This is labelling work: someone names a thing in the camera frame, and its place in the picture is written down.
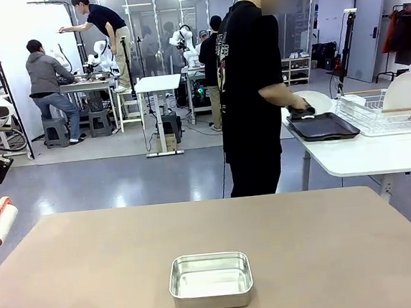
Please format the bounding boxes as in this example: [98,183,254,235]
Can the person in grey hoodie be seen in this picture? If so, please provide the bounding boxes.
[24,34,88,147]

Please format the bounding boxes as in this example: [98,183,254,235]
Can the white wire dish rack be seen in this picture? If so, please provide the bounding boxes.
[333,86,411,141]

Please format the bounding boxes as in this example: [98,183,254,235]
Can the person behind glass wall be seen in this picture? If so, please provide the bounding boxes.
[141,24,164,77]

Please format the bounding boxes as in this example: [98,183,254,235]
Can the white round plate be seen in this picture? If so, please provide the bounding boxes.
[379,72,411,115]
[292,88,334,117]

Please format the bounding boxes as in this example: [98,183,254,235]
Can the white shoe rack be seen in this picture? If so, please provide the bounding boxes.
[279,56,314,86]

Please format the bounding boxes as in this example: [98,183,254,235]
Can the brown serving tray with handles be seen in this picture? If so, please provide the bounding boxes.
[285,109,362,144]

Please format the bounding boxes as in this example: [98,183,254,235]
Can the rectangular metal tin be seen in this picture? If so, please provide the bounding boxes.
[166,249,256,308]

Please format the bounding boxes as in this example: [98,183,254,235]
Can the black computer case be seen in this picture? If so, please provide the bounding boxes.
[160,113,184,145]

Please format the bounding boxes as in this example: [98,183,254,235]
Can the white standing desk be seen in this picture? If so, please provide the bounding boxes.
[133,73,189,159]

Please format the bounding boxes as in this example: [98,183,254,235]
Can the brown cardboard box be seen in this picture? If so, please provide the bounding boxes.
[155,132,179,154]

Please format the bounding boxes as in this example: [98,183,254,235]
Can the person in black with khakis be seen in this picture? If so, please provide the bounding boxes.
[194,14,234,132]

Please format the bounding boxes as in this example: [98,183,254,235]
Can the white side table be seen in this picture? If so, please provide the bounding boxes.
[281,106,411,212]

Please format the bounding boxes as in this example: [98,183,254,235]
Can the person in navy shirt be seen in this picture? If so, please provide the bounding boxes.
[57,0,136,97]

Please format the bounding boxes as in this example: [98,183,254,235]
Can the person in black t-shirt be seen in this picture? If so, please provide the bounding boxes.
[209,0,325,199]

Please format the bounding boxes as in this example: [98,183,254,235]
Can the white workbench with robots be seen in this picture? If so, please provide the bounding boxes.
[58,75,120,137]

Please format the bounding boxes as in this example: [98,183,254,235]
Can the black cleaning sponge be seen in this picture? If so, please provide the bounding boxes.
[286,103,318,121]

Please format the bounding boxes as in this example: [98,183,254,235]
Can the grey door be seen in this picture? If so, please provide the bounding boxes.
[339,0,394,85]

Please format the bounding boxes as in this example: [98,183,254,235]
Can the black tripod pole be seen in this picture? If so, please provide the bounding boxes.
[119,36,138,101]

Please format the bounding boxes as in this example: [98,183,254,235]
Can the black bags pile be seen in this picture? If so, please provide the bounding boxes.
[310,40,340,72]

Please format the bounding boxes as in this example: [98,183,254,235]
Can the black mesh basket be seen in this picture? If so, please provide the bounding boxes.
[86,90,105,113]

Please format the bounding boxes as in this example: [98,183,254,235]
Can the orange hanging jacket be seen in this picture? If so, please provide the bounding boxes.
[379,9,402,55]

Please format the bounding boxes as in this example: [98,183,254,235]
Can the black hanging coat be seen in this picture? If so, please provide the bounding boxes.
[389,6,411,67]

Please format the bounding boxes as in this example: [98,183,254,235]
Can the grey plastic stool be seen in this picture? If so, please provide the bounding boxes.
[88,109,114,139]
[42,116,72,149]

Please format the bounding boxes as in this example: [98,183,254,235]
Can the white wooden step stool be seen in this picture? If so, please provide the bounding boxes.
[114,84,146,134]

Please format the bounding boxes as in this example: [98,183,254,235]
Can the person's right forearm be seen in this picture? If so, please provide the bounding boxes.
[258,80,298,113]

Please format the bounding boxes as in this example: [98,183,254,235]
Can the person's right hand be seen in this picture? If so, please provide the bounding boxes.
[288,93,312,113]

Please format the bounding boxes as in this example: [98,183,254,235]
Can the white backdrop panel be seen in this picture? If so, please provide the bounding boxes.
[0,0,92,169]

